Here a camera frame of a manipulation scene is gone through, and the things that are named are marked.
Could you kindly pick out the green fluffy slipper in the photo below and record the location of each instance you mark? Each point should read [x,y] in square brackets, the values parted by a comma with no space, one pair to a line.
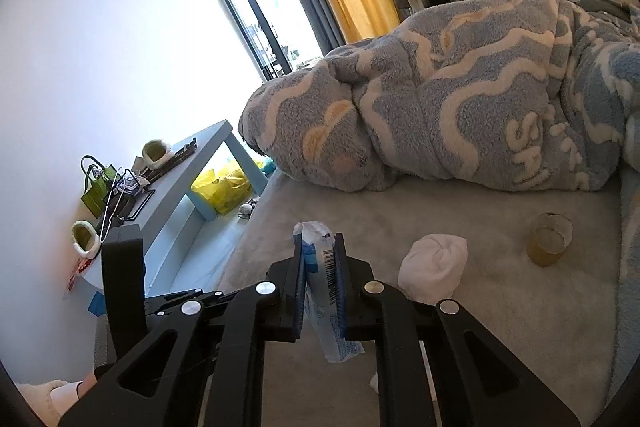
[156,153]
[85,239]

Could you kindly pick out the brown tape roll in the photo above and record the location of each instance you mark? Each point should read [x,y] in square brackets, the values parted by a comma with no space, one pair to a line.
[549,238]

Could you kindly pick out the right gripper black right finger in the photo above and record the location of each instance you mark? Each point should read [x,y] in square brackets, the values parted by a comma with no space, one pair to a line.
[437,365]

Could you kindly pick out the blue white plastic wrapper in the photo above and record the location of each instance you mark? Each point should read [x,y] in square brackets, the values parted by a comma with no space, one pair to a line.
[321,291]

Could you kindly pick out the blue patterned fleece duvet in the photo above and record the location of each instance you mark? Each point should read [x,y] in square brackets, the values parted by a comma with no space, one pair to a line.
[514,95]

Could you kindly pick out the green tote bag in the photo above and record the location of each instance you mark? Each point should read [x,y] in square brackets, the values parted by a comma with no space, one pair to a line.
[98,181]

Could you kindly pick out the person's hand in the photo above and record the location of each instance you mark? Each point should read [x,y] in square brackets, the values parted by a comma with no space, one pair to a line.
[86,384]

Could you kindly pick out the dark wooden sticks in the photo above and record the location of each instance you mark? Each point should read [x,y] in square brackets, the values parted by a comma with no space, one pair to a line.
[152,175]

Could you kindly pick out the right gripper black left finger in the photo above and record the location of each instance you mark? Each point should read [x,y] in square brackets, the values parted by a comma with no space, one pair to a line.
[189,358]

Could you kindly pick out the white sock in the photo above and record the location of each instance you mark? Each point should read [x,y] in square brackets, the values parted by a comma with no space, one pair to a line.
[433,268]

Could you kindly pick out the black wire hanger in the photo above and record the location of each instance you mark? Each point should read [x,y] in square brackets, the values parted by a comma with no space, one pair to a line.
[126,196]

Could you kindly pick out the light blue low table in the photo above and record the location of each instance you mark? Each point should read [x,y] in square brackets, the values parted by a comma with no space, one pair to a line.
[172,218]

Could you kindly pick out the yellow plastic bag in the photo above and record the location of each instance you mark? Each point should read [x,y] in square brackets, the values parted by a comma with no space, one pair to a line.
[224,189]

